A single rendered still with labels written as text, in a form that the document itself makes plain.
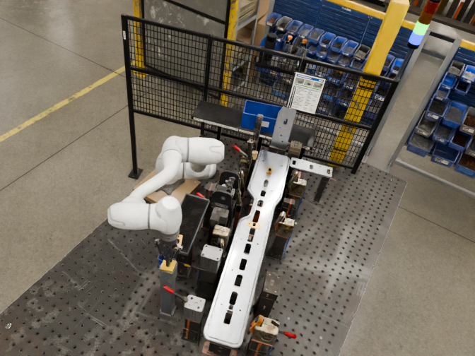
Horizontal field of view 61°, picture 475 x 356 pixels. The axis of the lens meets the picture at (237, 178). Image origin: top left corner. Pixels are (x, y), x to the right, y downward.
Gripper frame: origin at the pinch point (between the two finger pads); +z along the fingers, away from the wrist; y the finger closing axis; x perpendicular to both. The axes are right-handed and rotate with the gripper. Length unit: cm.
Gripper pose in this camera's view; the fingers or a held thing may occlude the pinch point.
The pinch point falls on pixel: (168, 260)
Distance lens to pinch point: 193.6
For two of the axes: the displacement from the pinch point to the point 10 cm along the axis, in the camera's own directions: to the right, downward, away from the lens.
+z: -1.3, 7.0, 7.1
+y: 9.6, 2.6, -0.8
